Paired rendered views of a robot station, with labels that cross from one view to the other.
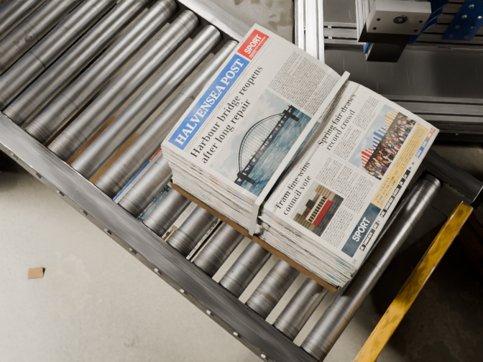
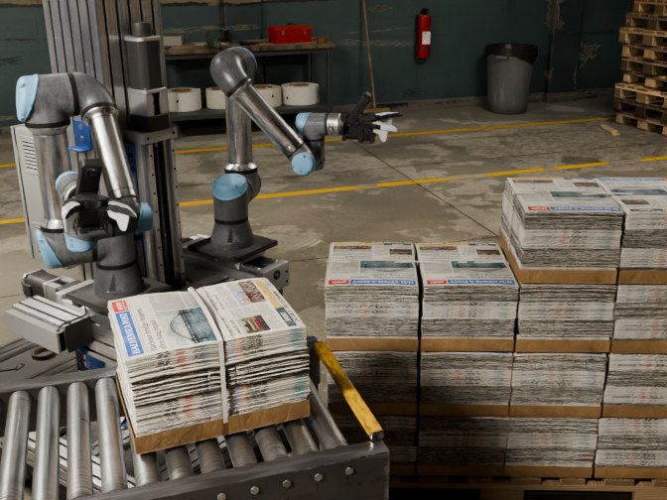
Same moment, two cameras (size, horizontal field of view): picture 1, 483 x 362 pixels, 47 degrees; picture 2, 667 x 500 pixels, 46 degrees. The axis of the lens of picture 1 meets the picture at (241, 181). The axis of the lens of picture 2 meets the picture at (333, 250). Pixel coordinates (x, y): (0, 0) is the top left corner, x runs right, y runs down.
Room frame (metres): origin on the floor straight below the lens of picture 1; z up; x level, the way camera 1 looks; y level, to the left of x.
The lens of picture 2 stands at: (-0.81, 0.88, 1.75)
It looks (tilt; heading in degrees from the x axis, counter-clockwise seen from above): 21 degrees down; 311
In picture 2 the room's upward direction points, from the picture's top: straight up
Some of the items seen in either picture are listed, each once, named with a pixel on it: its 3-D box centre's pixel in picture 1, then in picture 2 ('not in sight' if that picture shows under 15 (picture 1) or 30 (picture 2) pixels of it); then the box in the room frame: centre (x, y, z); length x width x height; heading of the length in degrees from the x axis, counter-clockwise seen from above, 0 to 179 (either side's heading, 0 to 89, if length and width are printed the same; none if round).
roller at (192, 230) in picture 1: (244, 168); (170, 426); (0.44, 0.00, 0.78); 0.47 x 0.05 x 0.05; 149
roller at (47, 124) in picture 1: (106, 67); not in sight; (0.64, 0.33, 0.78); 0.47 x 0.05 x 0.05; 149
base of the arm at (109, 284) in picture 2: not in sight; (117, 274); (1.09, -0.32, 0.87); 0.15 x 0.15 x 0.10
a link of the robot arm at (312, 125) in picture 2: not in sight; (313, 124); (0.97, -1.06, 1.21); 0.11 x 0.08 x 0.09; 30
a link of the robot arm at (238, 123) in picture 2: not in sight; (238, 128); (1.19, -0.93, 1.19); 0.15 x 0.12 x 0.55; 120
